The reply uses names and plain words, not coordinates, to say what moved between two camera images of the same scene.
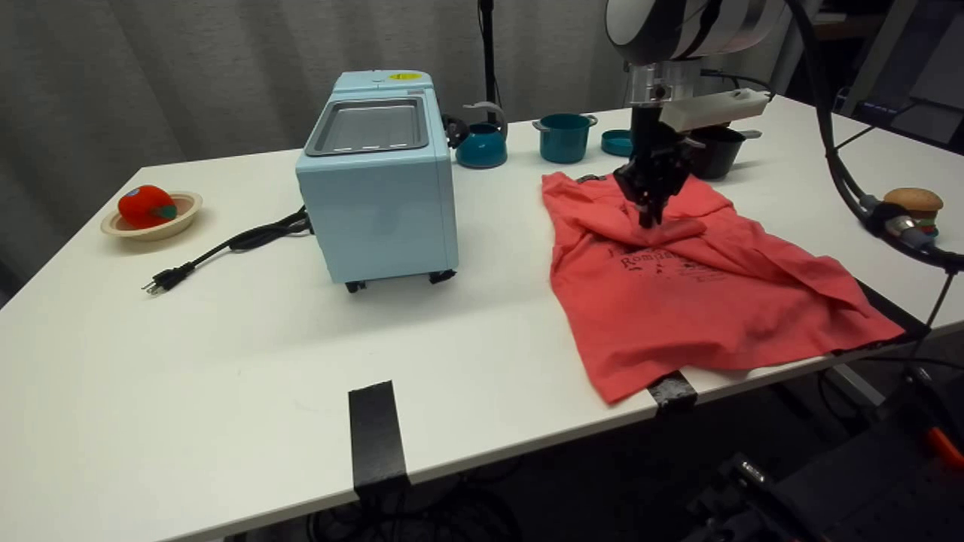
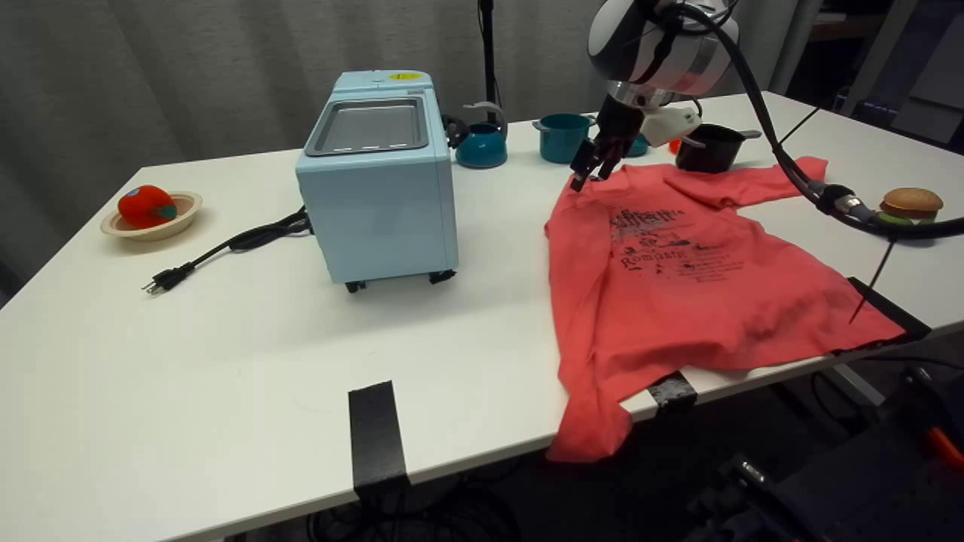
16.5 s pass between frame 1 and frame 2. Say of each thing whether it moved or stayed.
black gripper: moved
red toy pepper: stayed
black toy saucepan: stayed
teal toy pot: stayed
